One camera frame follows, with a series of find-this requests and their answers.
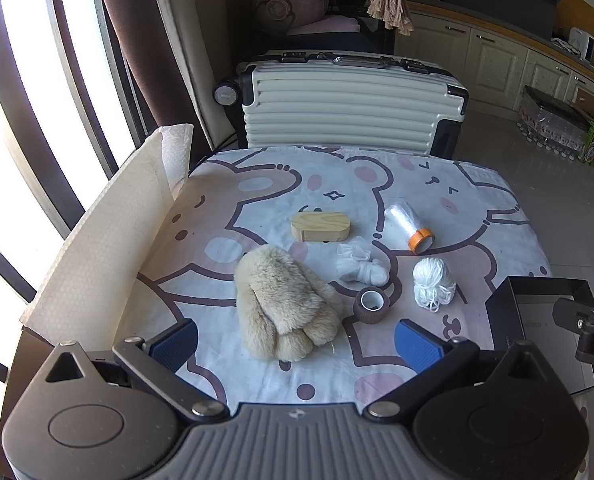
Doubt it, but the white mesh cloth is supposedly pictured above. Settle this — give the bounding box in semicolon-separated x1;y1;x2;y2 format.
336;235;390;285

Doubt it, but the pink plush pillow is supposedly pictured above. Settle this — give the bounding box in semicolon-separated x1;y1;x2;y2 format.
253;0;330;31

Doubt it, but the dark window frame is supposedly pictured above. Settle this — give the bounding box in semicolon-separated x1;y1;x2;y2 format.
0;0;142;461

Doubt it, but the brown curtain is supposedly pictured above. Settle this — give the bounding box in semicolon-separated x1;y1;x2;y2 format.
92;0;215;153

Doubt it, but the oval wooden box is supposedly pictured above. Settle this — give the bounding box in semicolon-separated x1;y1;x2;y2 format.
291;211;352;244

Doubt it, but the plastic film roll orange core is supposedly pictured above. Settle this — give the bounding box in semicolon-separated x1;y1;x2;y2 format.
384;201;435;254

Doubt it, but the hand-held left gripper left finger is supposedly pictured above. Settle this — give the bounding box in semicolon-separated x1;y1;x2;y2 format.
43;319;230;423

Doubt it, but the white yarn ball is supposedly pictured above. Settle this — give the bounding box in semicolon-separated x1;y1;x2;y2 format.
413;257;456;312

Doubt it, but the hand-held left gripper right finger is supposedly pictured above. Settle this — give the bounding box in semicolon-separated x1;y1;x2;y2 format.
364;319;548;420

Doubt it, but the black cardboard box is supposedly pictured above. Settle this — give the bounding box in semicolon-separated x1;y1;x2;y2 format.
485;276;594;401

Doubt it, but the pack of water bottles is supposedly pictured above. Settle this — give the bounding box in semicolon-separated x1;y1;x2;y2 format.
517;85;594;161

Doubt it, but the white countertop appliance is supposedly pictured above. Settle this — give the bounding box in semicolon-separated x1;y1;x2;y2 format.
567;27;594;61

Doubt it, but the bear printed blanket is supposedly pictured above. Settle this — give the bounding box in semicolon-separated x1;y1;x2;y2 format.
84;145;552;411

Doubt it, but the beige fluffy plush toy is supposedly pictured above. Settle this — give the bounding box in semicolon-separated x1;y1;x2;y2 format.
234;246;346;362

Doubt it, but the white paper towel sheet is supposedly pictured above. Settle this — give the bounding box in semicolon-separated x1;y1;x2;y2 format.
19;127;178;348

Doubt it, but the pink cushion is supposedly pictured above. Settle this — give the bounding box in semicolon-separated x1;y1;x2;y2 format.
289;15;360;36

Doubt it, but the cream kitchen cabinet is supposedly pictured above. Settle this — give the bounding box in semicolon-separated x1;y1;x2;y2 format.
394;2;594;116

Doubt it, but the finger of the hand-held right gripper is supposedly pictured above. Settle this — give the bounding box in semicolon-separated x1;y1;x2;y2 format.
553;298;594;331

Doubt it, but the white ribbed suitcase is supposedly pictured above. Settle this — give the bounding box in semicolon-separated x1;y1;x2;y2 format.
213;51;470;156

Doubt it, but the brown tape roll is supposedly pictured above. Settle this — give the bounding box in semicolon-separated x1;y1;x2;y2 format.
354;286;392;319

